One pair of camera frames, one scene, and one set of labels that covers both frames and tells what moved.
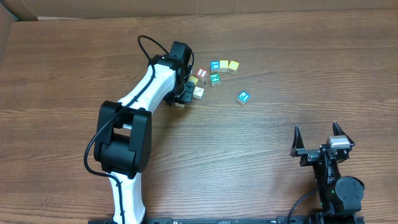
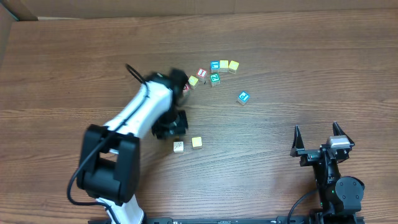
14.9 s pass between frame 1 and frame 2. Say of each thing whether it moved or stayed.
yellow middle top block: stayed
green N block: stayed
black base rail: stayed
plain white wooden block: moved
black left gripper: moved
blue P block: stayed
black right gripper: stayed
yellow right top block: stayed
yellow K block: moved
